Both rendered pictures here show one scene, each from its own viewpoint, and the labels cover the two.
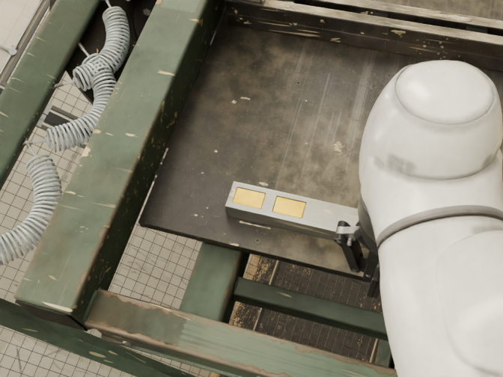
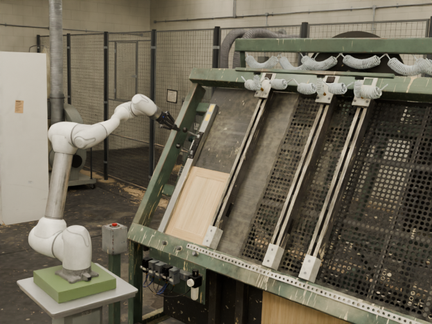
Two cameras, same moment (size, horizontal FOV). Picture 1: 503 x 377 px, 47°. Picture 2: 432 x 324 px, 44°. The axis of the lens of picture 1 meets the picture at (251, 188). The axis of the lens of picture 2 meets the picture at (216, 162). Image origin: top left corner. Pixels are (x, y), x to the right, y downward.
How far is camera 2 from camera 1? 3.47 m
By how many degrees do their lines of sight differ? 66
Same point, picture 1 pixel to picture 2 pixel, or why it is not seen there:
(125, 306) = (193, 89)
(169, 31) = (249, 76)
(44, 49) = (308, 43)
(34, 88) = (294, 47)
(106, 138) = (222, 72)
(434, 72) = (137, 97)
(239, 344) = (182, 112)
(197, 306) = (200, 106)
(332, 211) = (204, 126)
